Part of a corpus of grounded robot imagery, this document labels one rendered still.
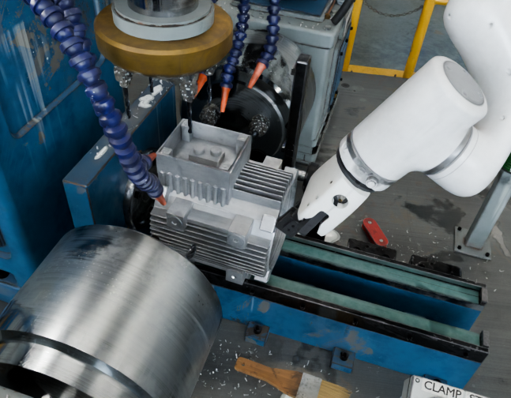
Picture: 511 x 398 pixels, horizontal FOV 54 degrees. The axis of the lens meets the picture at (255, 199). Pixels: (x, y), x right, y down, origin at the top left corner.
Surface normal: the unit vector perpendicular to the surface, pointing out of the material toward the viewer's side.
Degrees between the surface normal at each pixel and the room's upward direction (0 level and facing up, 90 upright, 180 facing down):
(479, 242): 90
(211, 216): 0
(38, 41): 90
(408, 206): 0
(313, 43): 90
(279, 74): 32
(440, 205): 0
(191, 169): 90
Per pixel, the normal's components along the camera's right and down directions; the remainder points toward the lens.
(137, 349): 0.61, -0.44
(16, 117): 0.95, 0.25
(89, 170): 0.07, -0.72
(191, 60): 0.49, 0.62
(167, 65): 0.12, 0.69
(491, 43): -0.58, 0.56
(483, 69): -0.86, 0.47
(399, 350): -0.29, 0.65
